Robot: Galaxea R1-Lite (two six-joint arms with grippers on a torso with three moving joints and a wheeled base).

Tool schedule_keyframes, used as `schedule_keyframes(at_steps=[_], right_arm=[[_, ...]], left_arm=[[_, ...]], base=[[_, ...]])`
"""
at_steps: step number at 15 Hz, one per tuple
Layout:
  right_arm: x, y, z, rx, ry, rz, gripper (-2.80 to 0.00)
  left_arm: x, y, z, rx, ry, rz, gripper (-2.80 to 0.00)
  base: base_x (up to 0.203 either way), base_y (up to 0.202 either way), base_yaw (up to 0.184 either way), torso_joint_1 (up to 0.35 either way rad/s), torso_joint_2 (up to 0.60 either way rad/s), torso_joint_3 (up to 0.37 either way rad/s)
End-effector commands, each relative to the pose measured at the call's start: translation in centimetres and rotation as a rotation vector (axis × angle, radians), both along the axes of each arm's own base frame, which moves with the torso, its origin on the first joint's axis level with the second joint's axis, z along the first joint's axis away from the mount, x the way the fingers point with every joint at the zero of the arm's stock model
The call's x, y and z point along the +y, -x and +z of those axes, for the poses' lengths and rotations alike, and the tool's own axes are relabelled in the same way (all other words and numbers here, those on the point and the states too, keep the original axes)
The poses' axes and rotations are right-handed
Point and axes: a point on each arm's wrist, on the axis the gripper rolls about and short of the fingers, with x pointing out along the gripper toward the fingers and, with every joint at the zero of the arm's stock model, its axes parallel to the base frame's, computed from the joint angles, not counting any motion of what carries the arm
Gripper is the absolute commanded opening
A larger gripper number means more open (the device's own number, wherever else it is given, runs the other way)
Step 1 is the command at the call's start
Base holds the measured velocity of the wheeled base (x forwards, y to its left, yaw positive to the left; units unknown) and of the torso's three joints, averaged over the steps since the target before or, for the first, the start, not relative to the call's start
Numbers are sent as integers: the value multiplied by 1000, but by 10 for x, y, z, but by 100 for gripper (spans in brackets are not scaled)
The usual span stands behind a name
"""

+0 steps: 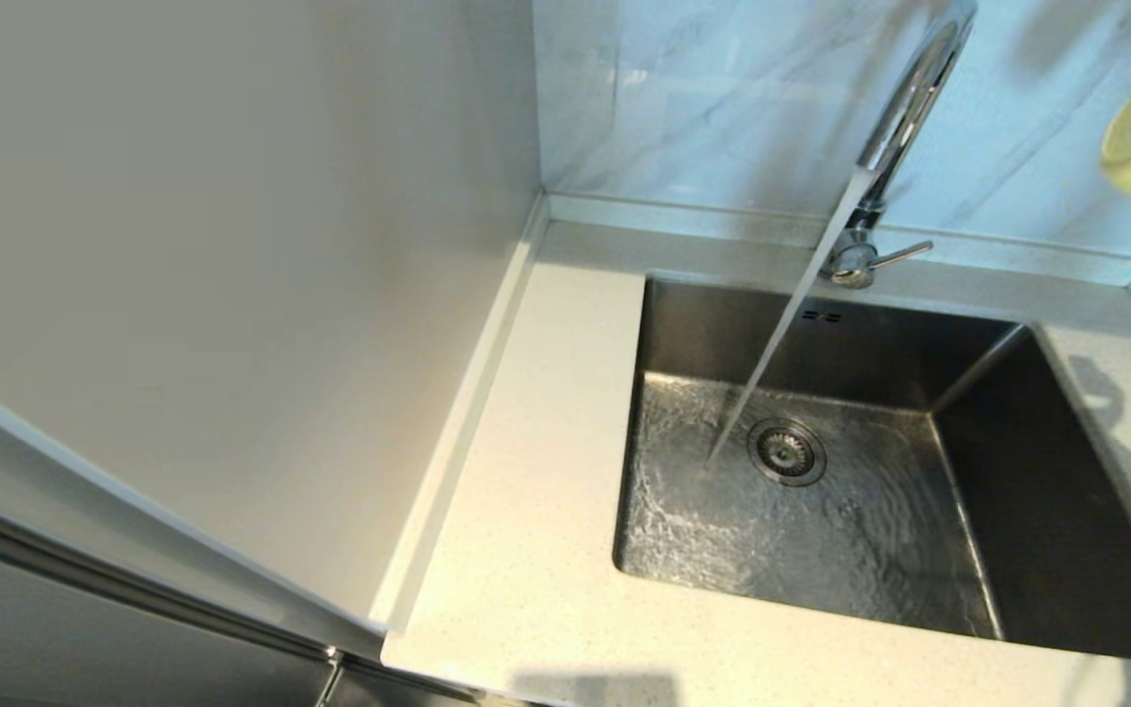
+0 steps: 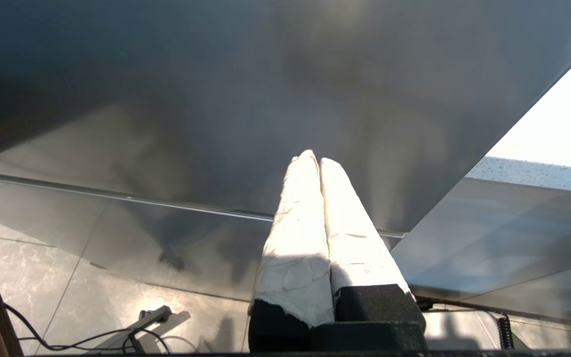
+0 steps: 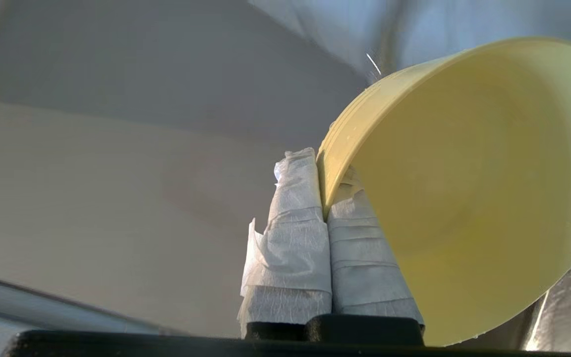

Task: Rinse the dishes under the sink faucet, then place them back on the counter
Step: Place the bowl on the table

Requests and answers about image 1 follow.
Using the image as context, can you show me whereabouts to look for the chrome gooseneck faucet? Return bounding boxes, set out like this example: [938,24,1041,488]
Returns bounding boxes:
[821,0,979,291]

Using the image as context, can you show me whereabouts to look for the stainless steel sink basin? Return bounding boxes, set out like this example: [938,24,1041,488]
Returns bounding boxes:
[613,275,1131,661]

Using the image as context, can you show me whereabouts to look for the speckled counter upstand strip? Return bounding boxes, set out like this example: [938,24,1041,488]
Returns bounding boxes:
[544,191,1131,288]
[369,194,552,634]

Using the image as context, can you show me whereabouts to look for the running water stream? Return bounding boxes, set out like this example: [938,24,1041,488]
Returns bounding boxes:
[703,167,883,470]

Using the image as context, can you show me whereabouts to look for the round metal drain strainer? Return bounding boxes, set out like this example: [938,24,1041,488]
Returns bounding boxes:
[747,418,829,488]

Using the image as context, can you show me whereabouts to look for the tall grey cabinet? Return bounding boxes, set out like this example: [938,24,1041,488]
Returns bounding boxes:
[0,0,547,707]

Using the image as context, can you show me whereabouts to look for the steel cabinet handle rail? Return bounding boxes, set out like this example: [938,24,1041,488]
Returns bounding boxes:
[0,486,347,707]

